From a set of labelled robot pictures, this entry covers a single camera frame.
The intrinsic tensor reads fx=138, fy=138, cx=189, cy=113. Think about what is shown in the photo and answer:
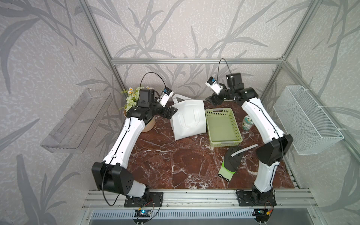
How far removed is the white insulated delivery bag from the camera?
89 centimetres

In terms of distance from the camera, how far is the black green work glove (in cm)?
83

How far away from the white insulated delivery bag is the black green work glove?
0.82 feet
